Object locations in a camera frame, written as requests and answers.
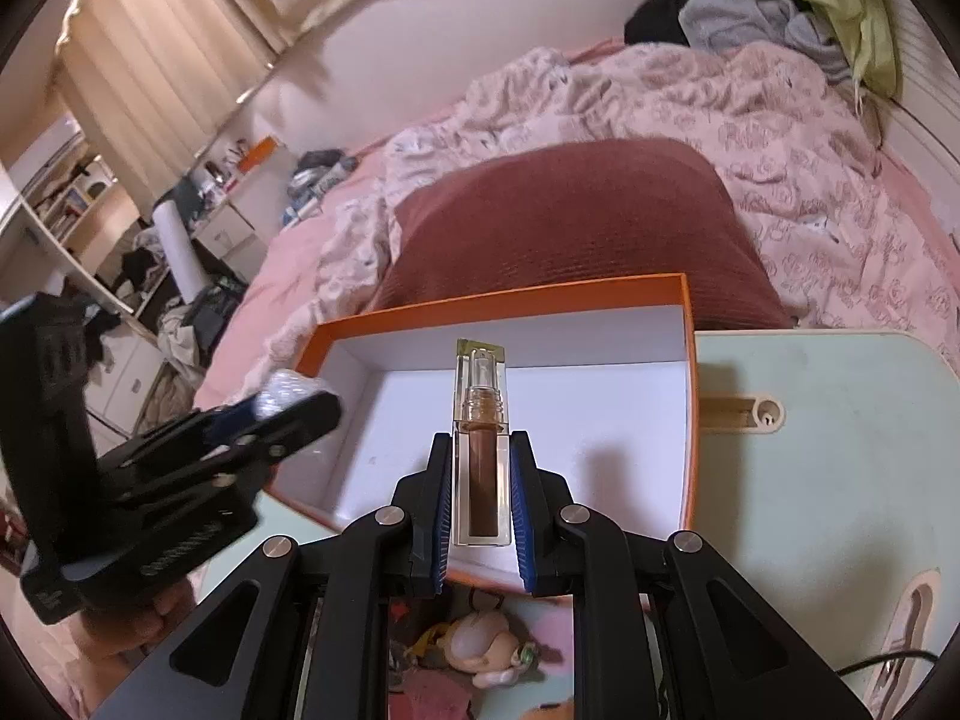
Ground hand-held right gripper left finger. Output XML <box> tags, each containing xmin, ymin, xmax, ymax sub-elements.
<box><xmin>90</xmin><ymin>433</ymin><xmax>455</xmax><ymax>720</ymax></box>

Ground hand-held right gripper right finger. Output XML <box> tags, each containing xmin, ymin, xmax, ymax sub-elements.
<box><xmin>512</xmin><ymin>433</ymin><xmax>890</xmax><ymax>720</ymax></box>

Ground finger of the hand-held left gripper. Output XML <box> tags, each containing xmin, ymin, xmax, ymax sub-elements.
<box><xmin>97</xmin><ymin>399</ymin><xmax>263</xmax><ymax>470</ymax></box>
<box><xmin>101</xmin><ymin>392</ymin><xmax>344</xmax><ymax>500</ymax></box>

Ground silver glittery trinket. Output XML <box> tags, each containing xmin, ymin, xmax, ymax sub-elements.
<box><xmin>251</xmin><ymin>369</ymin><xmax>335</xmax><ymax>421</ymax></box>

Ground brown lip gloss tube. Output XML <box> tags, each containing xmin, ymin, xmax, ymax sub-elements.
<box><xmin>452</xmin><ymin>339</ymin><xmax>513</xmax><ymax>548</ymax></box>

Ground orange cardboard box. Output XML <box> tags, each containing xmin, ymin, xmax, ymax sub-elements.
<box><xmin>266</xmin><ymin>272</ymin><xmax>702</xmax><ymax>595</ymax></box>

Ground person's left hand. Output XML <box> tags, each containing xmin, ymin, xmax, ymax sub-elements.
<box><xmin>79</xmin><ymin>581</ymin><xmax>200</xmax><ymax>665</ymax></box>

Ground pile of clothes on floor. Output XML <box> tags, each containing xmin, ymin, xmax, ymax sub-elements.
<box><xmin>154</xmin><ymin>277</ymin><xmax>248</xmax><ymax>391</ymax></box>

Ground small cream doll figurine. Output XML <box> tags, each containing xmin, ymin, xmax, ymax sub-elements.
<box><xmin>416</xmin><ymin>610</ymin><xmax>541</xmax><ymax>689</ymax></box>

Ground pink bedsheet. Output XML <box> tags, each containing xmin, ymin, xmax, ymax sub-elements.
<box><xmin>193</xmin><ymin>154</ymin><xmax>398</xmax><ymax>413</ymax></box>

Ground white paper roll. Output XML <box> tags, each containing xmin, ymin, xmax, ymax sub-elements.
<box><xmin>152</xmin><ymin>201</ymin><xmax>207</xmax><ymax>301</ymax></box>

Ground white cabinet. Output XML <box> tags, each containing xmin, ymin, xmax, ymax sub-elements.
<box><xmin>187</xmin><ymin>165</ymin><xmax>301</xmax><ymax>271</ymax></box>

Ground pile of clothes on bed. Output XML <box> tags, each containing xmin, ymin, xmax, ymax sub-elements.
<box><xmin>283</xmin><ymin>148</ymin><xmax>359</xmax><ymax>230</ymax></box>

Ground maroon pillow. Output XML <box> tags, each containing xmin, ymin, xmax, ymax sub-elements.
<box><xmin>367</xmin><ymin>136</ymin><xmax>792</xmax><ymax>331</ymax></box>

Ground beige curtain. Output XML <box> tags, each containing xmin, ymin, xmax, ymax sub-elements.
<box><xmin>56</xmin><ymin>0</ymin><xmax>301</xmax><ymax>188</ymax></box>

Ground pink floral quilt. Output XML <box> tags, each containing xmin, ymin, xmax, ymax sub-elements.
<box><xmin>262</xmin><ymin>45</ymin><xmax>960</xmax><ymax>391</ymax></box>

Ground black clothes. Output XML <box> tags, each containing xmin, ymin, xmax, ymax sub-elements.
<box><xmin>624</xmin><ymin>0</ymin><xmax>695</xmax><ymax>46</ymax></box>

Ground grey clothes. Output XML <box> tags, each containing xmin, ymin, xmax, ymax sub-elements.
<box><xmin>679</xmin><ymin>0</ymin><xmax>852</xmax><ymax>83</ymax></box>

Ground white slatted headboard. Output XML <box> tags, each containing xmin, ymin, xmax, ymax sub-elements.
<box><xmin>862</xmin><ymin>0</ymin><xmax>960</xmax><ymax>256</ymax></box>

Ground green cloth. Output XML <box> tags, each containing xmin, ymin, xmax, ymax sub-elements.
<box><xmin>754</xmin><ymin>0</ymin><xmax>899</xmax><ymax>98</ymax></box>

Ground wooden wall shelf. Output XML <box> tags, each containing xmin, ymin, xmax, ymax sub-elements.
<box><xmin>0</xmin><ymin>112</ymin><xmax>143</xmax><ymax>316</ymax></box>

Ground black cable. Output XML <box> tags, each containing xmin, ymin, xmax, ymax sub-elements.
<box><xmin>836</xmin><ymin>649</ymin><xmax>942</xmax><ymax>680</ymax></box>

